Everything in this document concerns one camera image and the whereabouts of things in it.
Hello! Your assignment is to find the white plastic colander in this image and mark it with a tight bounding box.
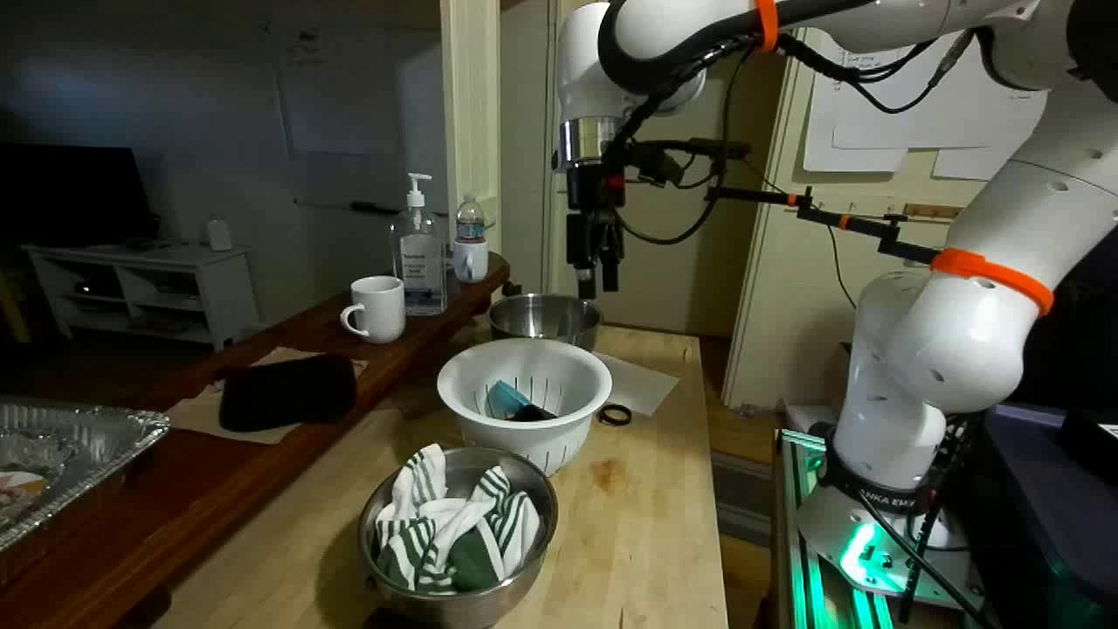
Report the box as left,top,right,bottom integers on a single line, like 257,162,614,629
432,335,614,480

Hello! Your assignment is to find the black fabric pouch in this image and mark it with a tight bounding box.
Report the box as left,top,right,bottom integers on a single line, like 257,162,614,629
218,353,361,438

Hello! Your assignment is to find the aluminium foil tray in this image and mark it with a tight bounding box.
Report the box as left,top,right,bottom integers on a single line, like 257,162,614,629
0,394,173,556

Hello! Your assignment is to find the black stereo camera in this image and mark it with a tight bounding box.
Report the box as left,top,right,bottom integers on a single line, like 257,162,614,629
678,135,753,163

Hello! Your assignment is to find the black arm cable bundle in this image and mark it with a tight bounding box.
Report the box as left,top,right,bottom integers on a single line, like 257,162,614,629
596,21,983,247

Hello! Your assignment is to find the clear plastic water bottle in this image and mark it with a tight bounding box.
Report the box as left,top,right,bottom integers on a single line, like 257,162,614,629
449,191,491,288

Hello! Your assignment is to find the white wall board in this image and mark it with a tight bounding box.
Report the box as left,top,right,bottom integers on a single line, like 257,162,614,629
799,28,1053,184

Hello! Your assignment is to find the white TV stand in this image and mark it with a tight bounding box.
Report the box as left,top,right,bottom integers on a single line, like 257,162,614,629
22,241,261,349

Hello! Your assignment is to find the dark wooden counter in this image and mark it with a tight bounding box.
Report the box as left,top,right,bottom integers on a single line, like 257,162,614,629
0,255,516,629

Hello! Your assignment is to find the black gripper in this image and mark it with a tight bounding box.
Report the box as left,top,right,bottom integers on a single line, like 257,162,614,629
565,205,625,298

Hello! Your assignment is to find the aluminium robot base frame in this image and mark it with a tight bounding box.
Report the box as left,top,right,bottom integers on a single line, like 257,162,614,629
771,424,991,629

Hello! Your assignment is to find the white paper sheet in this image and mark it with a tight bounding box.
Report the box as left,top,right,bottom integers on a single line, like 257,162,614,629
596,349,683,418

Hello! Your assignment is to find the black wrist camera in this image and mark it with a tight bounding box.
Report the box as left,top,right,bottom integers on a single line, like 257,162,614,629
565,162,632,218

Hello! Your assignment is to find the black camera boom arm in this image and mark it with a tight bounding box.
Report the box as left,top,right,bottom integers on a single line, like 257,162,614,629
706,181,941,267

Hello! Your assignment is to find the tan paper sheet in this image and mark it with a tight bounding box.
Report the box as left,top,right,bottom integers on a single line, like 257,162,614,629
165,343,370,446

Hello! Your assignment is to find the white ceramic mug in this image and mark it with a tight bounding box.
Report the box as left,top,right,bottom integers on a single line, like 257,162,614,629
340,274,407,345

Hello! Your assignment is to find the black television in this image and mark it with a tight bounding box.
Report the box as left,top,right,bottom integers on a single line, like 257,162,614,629
0,140,162,253

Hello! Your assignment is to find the clear sanitizer pump bottle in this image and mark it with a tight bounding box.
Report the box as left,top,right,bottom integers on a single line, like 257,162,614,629
389,173,449,319

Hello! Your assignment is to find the white and green striped towel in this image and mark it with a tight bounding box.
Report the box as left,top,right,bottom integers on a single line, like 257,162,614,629
368,441,545,593

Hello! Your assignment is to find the orange strap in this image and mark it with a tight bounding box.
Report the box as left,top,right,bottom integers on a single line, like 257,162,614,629
929,244,1058,319
752,0,784,52

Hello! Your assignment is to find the small blue object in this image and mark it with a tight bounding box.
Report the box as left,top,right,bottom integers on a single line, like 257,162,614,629
482,379,532,424

